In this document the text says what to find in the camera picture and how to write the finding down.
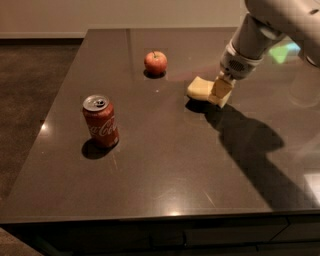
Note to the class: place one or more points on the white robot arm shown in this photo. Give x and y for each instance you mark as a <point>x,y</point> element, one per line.
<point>266,23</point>

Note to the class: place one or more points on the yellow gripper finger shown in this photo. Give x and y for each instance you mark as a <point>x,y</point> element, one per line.
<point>222,86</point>
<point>220,102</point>

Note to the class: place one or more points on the red Coca-Cola can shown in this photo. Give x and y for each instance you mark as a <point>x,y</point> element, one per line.
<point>99,114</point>

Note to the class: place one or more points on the yellow sponge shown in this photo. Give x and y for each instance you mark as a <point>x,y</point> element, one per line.
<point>200,89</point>

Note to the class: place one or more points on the red apple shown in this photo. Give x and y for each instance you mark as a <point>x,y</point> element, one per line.
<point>155,63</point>

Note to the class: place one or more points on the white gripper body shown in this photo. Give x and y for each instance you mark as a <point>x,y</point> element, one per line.
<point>236,65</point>

